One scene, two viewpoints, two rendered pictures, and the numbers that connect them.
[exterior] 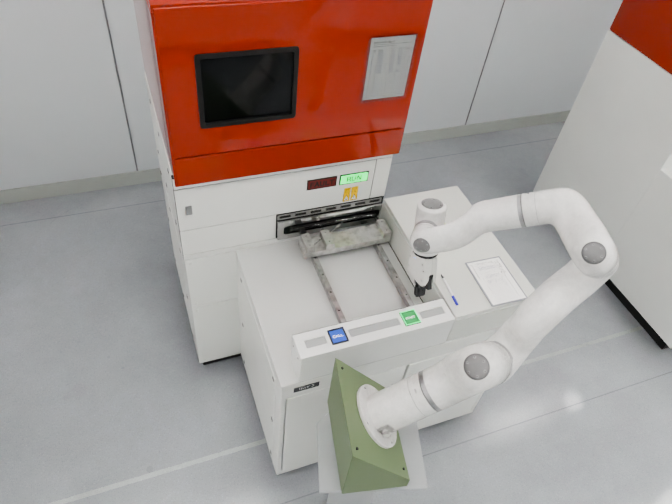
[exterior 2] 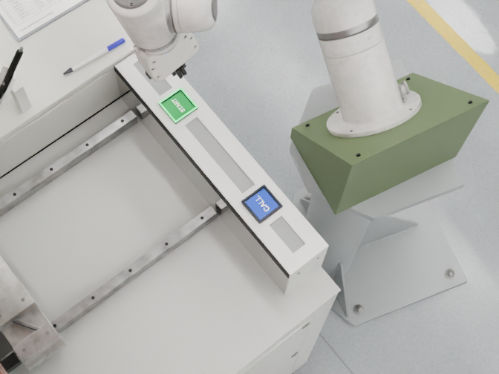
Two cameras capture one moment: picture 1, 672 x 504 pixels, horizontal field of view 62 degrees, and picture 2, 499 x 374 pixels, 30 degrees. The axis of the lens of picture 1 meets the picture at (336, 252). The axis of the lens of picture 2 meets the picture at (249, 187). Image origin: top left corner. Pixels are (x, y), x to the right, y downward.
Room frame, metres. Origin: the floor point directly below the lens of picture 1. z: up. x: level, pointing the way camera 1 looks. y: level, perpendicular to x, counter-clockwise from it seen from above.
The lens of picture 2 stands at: (1.25, 0.53, 2.60)
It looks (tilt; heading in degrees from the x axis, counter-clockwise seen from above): 69 degrees down; 253
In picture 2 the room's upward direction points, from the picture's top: 5 degrees clockwise
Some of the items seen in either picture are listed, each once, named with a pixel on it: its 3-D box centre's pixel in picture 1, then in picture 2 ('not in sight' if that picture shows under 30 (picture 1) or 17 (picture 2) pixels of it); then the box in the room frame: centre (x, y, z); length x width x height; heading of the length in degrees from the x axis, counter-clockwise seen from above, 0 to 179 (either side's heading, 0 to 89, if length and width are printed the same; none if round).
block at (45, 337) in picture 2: (307, 243); (37, 343); (1.50, 0.11, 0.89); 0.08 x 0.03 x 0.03; 26
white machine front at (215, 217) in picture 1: (287, 202); not in sight; (1.57, 0.21, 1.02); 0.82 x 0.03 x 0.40; 116
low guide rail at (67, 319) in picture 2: (326, 285); (112, 286); (1.35, 0.02, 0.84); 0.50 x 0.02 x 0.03; 26
